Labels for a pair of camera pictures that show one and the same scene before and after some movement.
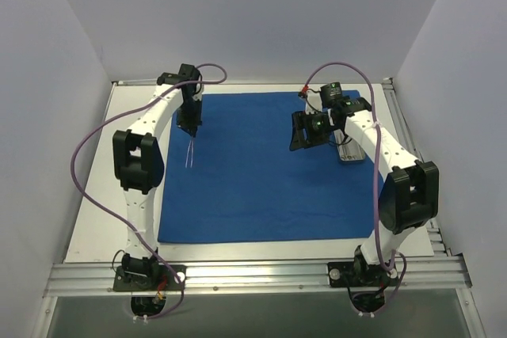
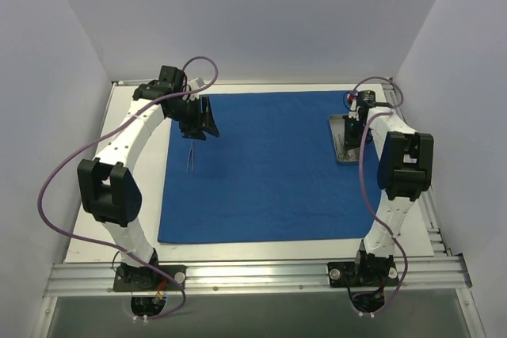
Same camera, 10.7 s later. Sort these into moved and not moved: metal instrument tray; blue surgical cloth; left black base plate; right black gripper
Moved: right black gripper
Not moved: metal instrument tray; blue surgical cloth; left black base plate
